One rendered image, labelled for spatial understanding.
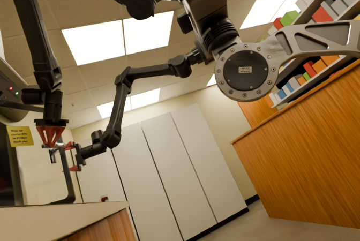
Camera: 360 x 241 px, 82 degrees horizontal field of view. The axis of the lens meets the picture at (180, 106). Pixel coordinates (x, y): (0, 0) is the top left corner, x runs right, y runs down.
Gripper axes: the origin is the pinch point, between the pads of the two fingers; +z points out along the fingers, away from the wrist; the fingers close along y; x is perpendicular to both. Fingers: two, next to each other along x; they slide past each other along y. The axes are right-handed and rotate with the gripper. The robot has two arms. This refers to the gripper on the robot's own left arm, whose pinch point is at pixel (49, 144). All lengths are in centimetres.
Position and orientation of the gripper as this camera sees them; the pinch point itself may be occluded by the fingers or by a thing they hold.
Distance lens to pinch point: 89.1
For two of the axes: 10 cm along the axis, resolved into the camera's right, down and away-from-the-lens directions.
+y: 9.3, -0.5, -3.6
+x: 3.7, 1.5, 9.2
